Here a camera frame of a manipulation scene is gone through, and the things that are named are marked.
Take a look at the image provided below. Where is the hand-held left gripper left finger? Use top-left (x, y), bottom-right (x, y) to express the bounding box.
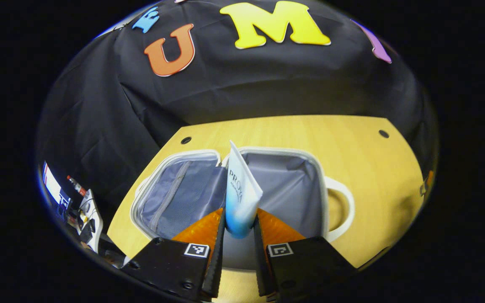
top-left (120, 208), bottom-right (226, 302)

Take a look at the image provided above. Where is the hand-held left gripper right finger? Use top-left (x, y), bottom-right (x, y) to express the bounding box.
top-left (253, 207), bottom-right (357, 298)

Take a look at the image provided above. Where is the white blue cream tube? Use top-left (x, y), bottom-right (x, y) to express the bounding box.
top-left (225, 140), bottom-right (264, 239)

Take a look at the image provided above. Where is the white suitcase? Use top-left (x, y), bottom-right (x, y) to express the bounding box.
top-left (130, 147), bottom-right (356, 272)

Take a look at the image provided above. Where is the white power strip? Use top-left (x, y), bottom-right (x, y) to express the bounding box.
top-left (77, 189), bottom-right (104, 253)

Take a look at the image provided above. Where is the red capped bottle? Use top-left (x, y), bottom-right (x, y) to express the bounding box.
top-left (67, 175), bottom-right (88, 197)

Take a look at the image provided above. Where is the computer monitor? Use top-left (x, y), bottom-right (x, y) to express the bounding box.
top-left (42, 161), bottom-right (71, 207)

